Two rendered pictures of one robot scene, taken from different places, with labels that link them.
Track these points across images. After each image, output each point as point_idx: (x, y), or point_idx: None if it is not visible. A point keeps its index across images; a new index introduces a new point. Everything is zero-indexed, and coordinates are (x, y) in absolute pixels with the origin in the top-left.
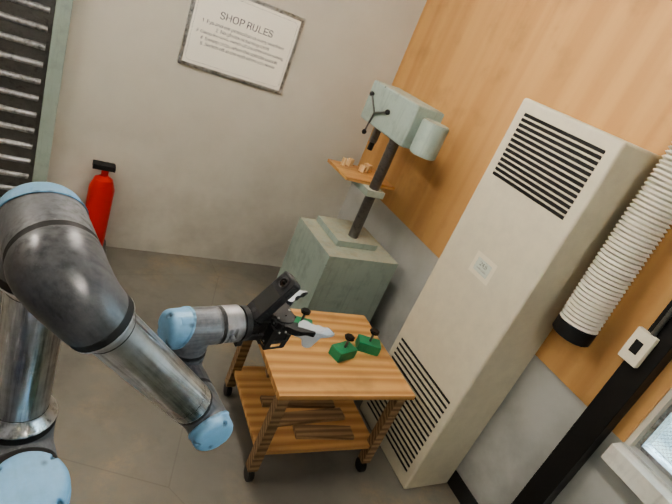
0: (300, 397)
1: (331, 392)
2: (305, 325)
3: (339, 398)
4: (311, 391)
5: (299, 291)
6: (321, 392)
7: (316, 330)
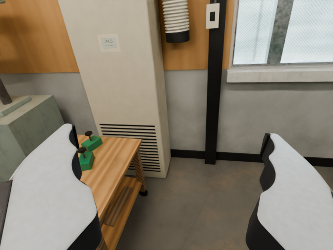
0: (102, 214)
1: (111, 187)
2: (308, 226)
3: (118, 184)
4: (102, 202)
5: (53, 142)
6: (107, 194)
7: (317, 182)
